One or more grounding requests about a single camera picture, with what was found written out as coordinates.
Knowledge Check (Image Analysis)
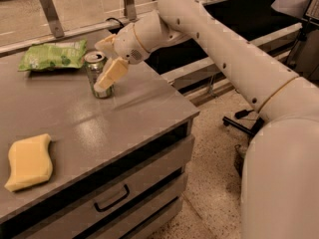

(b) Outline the black power cable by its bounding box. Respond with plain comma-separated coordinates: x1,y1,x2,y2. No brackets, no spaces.
105,17,126,29

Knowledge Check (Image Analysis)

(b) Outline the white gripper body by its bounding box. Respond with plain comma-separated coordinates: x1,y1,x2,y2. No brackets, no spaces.
114,24,150,65

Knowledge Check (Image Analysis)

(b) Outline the left metal railing post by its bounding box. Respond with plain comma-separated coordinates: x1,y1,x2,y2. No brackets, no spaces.
39,0,64,38

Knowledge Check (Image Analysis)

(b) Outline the metal railing post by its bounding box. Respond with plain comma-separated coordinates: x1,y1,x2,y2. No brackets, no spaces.
124,0,137,21
39,0,64,38

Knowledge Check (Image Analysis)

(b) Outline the yellow sponge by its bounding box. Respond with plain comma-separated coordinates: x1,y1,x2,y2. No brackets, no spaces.
4,133,53,192

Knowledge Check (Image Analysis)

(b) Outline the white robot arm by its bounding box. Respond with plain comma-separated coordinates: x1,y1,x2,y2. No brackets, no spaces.
95,0,319,239

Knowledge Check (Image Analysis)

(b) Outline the green soda can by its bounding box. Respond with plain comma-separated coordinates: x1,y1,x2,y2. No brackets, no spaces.
84,51,113,99

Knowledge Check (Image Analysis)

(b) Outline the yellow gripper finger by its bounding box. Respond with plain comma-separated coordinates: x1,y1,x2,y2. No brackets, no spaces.
95,34,116,55
94,57,129,93

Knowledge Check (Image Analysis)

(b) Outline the grey drawer cabinet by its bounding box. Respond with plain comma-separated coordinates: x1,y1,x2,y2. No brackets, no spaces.
0,53,198,239

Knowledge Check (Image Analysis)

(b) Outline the black stand base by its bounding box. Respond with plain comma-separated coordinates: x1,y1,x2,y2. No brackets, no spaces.
222,117,264,137

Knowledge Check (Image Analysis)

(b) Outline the black wire basket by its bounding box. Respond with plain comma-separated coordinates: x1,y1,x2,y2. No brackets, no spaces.
234,144,247,176

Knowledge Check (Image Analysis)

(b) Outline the green chip bag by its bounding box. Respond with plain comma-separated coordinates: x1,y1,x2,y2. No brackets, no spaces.
18,40,87,72

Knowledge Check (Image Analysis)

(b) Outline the black drawer handle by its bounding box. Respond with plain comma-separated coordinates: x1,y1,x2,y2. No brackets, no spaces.
93,183,131,213

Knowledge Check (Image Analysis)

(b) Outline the right metal railing post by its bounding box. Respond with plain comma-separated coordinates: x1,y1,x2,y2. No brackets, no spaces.
124,0,137,21

